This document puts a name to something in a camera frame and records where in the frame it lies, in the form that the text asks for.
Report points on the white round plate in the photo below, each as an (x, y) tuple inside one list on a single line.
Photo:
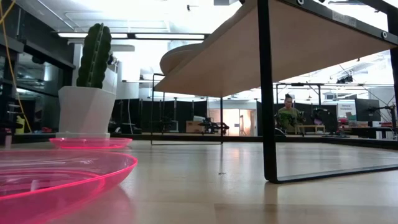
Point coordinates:
[(177, 60)]

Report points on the pink translucent plastic plate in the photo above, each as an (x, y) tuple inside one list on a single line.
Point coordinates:
[(90, 143), (46, 193)]

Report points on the small wooden background shelf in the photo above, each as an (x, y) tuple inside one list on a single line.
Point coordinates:
[(311, 126)]

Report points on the wooden shelf with black legs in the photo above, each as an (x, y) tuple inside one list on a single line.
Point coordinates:
[(295, 46)]

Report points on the cardboard box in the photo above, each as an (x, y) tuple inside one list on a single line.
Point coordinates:
[(194, 127)]

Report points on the black background robot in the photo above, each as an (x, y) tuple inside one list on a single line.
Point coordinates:
[(216, 127)]

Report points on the long ceiling light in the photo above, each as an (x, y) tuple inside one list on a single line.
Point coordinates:
[(168, 36)]

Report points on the small green plant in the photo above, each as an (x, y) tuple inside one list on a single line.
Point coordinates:
[(284, 120)]

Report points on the person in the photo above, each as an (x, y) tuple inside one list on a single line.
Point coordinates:
[(290, 109)]

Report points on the white angular plant pot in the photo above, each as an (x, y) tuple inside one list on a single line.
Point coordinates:
[(85, 109)]

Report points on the green cactus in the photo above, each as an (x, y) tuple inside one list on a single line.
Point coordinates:
[(94, 56)]

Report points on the white sign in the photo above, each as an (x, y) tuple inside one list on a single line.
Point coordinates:
[(346, 110)]

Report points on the black computer monitor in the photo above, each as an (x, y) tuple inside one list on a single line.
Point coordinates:
[(367, 109)]

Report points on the black aluminium table frame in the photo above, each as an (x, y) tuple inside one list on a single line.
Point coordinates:
[(186, 137)]

